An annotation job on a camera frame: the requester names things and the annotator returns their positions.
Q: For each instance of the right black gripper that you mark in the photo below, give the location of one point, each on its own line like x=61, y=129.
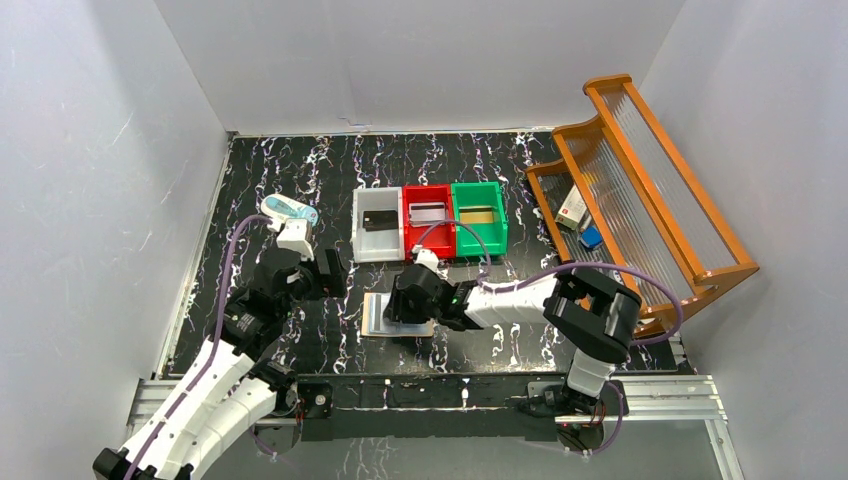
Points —
x=397, y=307

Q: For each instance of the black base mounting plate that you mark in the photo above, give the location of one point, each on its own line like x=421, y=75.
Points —
x=529, y=406

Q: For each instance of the grey cards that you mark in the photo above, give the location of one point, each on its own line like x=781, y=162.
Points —
x=426, y=213

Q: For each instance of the black card in white bin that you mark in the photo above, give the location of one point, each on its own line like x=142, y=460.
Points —
x=380, y=220

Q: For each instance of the oval white blue package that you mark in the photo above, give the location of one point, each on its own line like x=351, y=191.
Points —
x=280, y=209

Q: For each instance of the white plastic bin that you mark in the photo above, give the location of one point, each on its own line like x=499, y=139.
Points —
x=380, y=246

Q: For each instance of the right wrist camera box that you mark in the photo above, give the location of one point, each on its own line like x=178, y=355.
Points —
x=427, y=258

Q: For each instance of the white red small box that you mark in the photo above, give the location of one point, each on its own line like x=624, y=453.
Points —
x=572, y=210

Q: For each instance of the green plastic bin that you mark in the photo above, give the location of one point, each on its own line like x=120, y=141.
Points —
x=494, y=236

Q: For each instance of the blue small object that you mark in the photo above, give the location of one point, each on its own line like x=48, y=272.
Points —
x=591, y=238

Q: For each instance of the orange wooden shelf rack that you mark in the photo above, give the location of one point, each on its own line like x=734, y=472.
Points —
x=652, y=211

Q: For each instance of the gold card in green bin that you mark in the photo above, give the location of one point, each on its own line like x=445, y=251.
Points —
x=477, y=215

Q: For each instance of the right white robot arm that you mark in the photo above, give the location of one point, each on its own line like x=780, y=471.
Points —
x=593, y=311

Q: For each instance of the red plastic bin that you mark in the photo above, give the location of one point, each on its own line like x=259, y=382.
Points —
x=442, y=240

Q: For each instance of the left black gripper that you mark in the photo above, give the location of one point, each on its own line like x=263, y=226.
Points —
x=332, y=273

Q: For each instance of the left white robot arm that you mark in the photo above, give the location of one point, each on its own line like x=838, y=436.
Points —
x=231, y=384

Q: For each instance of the aluminium frame rail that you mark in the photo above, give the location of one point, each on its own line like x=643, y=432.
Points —
x=677, y=425

